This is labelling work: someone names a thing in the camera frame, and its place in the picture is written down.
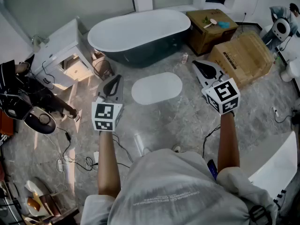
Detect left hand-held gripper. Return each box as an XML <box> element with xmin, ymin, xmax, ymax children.
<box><xmin>91</xmin><ymin>74</ymin><xmax>124</xmax><ymax>132</ymax></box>

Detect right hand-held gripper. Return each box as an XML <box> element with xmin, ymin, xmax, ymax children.
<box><xmin>192</xmin><ymin>60</ymin><xmax>241</xmax><ymax>115</ymax></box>

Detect white oval bath mat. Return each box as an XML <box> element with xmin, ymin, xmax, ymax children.
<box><xmin>131</xmin><ymin>72</ymin><xmax>183</xmax><ymax>105</ymax></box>

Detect person's left forearm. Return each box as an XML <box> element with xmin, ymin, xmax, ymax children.
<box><xmin>97</xmin><ymin>130</ymin><xmax>122</xmax><ymax>199</ymax></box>

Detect person's right forearm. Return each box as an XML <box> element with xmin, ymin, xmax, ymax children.
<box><xmin>217</xmin><ymin>112</ymin><xmax>241</xmax><ymax>173</ymax></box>

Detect dark green white bathtub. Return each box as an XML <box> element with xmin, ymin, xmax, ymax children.
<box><xmin>87</xmin><ymin>9</ymin><xmax>192</xmax><ymax>68</ymax></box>

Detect dark brown cardboard box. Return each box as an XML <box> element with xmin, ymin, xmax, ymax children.
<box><xmin>186</xmin><ymin>8</ymin><xmax>239</xmax><ymax>56</ymax></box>

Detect light brown cardboard box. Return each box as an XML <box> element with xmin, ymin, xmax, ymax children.
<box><xmin>208</xmin><ymin>30</ymin><xmax>275</xmax><ymax>89</ymax></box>

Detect wooden bath brush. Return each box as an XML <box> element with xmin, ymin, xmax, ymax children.
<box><xmin>203</xmin><ymin>18</ymin><xmax>218</xmax><ymax>29</ymax></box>

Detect white bathroom cabinet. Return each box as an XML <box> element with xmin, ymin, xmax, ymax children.
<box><xmin>31</xmin><ymin>17</ymin><xmax>96</xmax><ymax>89</ymax></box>

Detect white tube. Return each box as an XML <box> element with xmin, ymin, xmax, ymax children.
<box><xmin>134</xmin><ymin>133</ymin><xmax>144</xmax><ymax>157</ymax></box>

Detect black oval basin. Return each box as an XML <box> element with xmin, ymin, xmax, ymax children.
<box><xmin>22</xmin><ymin>106</ymin><xmax>58</xmax><ymax>135</ymax></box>

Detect white toilet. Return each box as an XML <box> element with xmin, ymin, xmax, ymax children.
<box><xmin>280</xmin><ymin>58</ymin><xmax>300</xmax><ymax>83</ymax></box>

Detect white round device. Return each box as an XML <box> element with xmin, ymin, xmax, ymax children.
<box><xmin>272</xmin><ymin>17</ymin><xmax>293</xmax><ymax>41</ymax></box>

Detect chrome faucet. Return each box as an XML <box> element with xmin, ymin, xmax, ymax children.
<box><xmin>31</xmin><ymin>34</ymin><xmax>50</xmax><ymax>53</ymax></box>

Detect blue phone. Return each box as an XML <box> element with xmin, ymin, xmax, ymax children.
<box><xmin>207</xmin><ymin>159</ymin><xmax>219</xmax><ymax>181</ymax></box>

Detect person's grey shirt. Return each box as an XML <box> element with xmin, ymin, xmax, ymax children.
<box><xmin>80</xmin><ymin>148</ymin><xmax>280</xmax><ymax>225</ymax></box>

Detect black wire waste bin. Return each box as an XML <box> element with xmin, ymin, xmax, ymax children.
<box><xmin>92</xmin><ymin>51</ymin><xmax>116</xmax><ymax>80</ymax></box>

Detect black cable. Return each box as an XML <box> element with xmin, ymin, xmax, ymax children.
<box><xmin>202</xmin><ymin>125</ymin><xmax>221</xmax><ymax>159</ymax></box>
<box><xmin>112</xmin><ymin>134</ymin><xmax>135</xmax><ymax>169</ymax></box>

